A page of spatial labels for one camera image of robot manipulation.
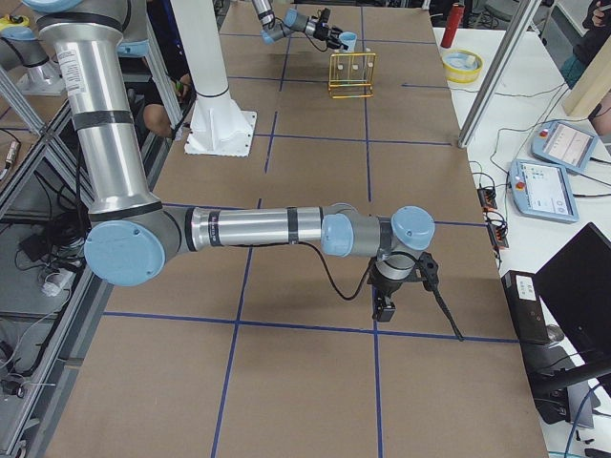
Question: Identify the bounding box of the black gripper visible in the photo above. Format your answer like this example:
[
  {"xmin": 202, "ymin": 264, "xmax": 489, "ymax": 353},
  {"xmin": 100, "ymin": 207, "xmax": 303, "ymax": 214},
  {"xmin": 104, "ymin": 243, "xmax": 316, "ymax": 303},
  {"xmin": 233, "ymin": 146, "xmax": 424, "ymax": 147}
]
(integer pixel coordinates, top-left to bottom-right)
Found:
[
  {"xmin": 312, "ymin": 8, "xmax": 347, "ymax": 50},
  {"xmin": 372, "ymin": 295, "xmax": 396, "ymax": 322}
]

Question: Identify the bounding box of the light blue plastic cup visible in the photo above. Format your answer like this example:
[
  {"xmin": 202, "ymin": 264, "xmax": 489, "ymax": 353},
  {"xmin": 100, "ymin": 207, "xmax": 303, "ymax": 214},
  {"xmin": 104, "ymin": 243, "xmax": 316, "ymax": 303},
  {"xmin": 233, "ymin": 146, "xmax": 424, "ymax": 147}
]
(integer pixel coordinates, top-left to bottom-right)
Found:
[{"xmin": 339, "ymin": 31, "xmax": 358, "ymax": 52}]

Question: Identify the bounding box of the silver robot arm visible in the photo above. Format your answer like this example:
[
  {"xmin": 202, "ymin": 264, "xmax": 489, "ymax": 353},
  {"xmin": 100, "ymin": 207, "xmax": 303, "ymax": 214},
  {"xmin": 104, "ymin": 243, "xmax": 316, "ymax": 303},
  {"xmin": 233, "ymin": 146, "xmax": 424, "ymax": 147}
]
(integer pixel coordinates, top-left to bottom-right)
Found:
[
  {"xmin": 252, "ymin": 0, "xmax": 344, "ymax": 50},
  {"xmin": 30, "ymin": 1, "xmax": 438, "ymax": 322}
]

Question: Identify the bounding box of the red bottle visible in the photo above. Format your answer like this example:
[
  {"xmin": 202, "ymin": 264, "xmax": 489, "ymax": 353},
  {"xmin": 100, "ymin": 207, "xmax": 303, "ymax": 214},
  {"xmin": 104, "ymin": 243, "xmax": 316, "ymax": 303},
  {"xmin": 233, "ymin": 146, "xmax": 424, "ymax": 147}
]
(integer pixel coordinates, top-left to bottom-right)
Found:
[{"xmin": 440, "ymin": 3, "xmax": 465, "ymax": 49}]

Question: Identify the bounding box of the yellow tape roll bowl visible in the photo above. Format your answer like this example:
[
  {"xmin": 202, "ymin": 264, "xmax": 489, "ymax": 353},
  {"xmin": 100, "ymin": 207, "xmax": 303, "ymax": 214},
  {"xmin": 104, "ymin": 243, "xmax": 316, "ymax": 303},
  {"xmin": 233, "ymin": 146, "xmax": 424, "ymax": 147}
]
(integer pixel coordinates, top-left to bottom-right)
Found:
[{"xmin": 441, "ymin": 49, "xmax": 484, "ymax": 84}]

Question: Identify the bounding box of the black computer box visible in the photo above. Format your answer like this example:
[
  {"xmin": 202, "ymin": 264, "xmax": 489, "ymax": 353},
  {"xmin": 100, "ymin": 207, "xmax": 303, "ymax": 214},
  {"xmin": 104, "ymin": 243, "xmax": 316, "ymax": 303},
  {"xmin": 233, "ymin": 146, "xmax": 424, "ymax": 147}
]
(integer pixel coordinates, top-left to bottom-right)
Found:
[{"xmin": 501, "ymin": 270, "xmax": 551, "ymax": 345}]

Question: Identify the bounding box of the orange black connector box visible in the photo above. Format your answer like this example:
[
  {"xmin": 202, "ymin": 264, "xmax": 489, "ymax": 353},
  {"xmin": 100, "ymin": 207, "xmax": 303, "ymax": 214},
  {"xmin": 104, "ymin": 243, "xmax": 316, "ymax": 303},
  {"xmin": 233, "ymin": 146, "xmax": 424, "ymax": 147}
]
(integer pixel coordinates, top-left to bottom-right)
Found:
[{"xmin": 477, "ymin": 187, "xmax": 497, "ymax": 211}]

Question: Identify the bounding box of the seated person at left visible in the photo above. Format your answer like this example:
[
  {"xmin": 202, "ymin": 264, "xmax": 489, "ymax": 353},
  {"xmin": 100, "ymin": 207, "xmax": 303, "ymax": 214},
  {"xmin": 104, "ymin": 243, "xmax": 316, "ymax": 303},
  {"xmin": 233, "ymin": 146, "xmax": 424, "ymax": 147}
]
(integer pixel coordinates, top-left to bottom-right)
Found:
[{"xmin": 143, "ymin": 73, "xmax": 192, "ymax": 138}]

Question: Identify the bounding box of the black monitor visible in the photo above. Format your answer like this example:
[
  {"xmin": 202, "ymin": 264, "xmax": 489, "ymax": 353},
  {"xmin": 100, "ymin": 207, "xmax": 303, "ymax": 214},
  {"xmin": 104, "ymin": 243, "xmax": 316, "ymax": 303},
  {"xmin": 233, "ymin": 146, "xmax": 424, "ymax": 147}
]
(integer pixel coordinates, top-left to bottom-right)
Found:
[{"xmin": 534, "ymin": 222, "xmax": 610, "ymax": 356}]

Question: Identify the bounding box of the near teach pendant tablet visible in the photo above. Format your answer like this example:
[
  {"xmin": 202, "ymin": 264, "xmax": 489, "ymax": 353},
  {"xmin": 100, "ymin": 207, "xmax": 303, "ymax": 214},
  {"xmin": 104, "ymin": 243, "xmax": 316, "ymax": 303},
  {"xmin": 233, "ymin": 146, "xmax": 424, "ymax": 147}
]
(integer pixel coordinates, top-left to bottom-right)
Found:
[{"xmin": 509, "ymin": 159, "xmax": 579, "ymax": 223}]

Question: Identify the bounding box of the teach pendant tablet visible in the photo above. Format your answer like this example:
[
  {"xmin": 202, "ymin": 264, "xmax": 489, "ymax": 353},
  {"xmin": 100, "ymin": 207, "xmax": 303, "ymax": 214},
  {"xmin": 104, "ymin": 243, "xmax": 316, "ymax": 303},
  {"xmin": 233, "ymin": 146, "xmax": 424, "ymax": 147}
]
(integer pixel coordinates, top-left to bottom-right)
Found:
[
  {"xmin": 509, "ymin": 159, "xmax": 579, "ymax": 223},
  {"xmin": 531, "ymin": 120, "xmax": 599, "ymax": 174}
]

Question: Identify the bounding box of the far teach pendant tablet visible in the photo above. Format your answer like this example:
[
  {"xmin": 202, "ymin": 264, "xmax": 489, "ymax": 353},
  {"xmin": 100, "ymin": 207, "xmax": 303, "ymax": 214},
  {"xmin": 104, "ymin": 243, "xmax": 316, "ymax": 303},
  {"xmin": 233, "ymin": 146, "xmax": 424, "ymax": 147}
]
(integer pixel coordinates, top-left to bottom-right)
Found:
[{"xmin": 531, "ymin": 120, "xmax": 599, "ymax": 174}]

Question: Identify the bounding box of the person in black jacket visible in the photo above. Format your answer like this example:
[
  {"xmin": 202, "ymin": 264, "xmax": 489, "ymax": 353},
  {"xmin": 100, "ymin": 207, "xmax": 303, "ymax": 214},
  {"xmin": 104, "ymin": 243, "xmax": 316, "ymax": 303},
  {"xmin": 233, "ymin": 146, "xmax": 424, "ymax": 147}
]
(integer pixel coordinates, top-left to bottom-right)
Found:
[{"xmin": 560, "ymin": 1, "xmax": 610, "ymax": 89}]

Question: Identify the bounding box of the white power strip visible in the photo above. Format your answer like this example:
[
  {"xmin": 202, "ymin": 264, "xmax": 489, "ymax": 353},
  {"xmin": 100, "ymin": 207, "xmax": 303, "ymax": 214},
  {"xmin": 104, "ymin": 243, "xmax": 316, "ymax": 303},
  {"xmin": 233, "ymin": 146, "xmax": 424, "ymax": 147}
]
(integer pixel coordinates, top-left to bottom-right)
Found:
[{"xmin": 41, "ymin": 269, "xmax": 73, "ymax": 297}]

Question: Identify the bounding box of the gold wire cup holder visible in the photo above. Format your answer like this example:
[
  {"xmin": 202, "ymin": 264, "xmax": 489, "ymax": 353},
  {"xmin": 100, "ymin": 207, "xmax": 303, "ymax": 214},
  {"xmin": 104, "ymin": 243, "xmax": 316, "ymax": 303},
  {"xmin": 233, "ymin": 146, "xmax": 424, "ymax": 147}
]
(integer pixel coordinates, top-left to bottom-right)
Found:
[{"xmin": 327, "ymin": 49, "xmax": 377, "ymax": 99}]

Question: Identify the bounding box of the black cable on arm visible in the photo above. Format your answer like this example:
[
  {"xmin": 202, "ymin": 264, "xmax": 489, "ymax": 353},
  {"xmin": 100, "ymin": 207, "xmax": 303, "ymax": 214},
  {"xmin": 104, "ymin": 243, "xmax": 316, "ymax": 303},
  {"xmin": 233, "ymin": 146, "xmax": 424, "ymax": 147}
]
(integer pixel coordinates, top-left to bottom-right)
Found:
[{"xmin": 298, "ymin": 240, "xmax": 378, "ymax": 302}]

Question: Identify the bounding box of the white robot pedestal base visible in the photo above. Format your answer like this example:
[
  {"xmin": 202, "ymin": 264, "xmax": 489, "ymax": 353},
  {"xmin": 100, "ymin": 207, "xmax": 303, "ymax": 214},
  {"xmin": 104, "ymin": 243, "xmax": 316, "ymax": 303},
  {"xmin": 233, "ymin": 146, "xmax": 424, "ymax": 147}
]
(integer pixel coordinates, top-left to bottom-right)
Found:
[{"xmin": 169, "ymin": 0, "xmax": 258, "ymax": 158}]

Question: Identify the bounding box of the aluminium frame post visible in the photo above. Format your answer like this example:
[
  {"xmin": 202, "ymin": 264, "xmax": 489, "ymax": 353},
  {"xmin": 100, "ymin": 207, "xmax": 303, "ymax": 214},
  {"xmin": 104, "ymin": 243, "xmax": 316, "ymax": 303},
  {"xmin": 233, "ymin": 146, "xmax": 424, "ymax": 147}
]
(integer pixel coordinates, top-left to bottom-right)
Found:
[{"xmin": 457, "ymin": 0, "xmax": 540, "ymax": 149}]

